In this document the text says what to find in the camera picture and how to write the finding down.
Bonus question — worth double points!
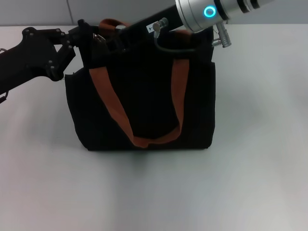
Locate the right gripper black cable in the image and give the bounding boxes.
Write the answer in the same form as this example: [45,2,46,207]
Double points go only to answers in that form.
[153,17,232,52]

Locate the silver zipper pull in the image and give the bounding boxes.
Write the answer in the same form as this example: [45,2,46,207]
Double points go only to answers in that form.
[93,33,107,45]

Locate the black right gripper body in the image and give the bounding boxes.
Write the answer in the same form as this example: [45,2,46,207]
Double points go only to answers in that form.
[124,4,188,50]

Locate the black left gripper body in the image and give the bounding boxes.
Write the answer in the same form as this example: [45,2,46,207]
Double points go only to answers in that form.
[0,27,64,96]

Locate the black bag with brown straps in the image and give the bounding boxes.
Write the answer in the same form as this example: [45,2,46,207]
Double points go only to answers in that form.
[64,18,216,152]

